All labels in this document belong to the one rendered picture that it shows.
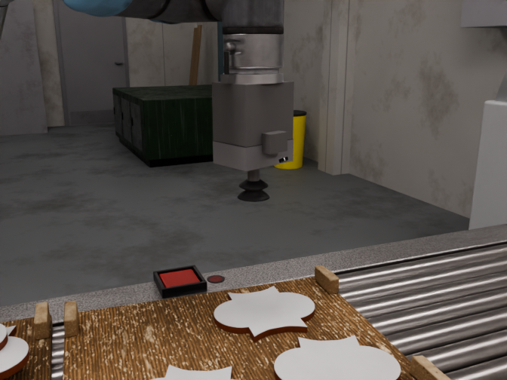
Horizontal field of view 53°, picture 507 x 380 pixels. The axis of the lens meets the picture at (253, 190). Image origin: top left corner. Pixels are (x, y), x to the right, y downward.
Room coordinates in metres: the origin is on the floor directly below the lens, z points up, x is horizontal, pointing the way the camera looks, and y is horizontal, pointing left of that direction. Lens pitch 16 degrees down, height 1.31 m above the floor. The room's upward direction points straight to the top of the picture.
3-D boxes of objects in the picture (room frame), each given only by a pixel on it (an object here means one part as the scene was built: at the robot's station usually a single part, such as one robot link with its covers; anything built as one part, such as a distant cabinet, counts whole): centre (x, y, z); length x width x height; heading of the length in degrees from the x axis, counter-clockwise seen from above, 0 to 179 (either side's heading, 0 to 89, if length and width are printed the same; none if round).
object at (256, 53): (0.65, 0.00, 1.30); 0.08 x 0.08 x 0.05
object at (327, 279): (0.76, -0.12, 0.95); 0.06 x 0.02 x 0.03; 18
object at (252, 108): (0.64, -0.01, 1.22); 0.10 x 0.09 x 0.16; 43
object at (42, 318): (0.63, 0.29, 0.95); 0.06 x 0.02 x 0.03; 20
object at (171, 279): (0.80, 0.13, 0.92); 0.06 x 0.06 x 0.01; 22
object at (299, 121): (5.66, -0.39, 0.31); 0.40 x 0.39 x 0.61; 25
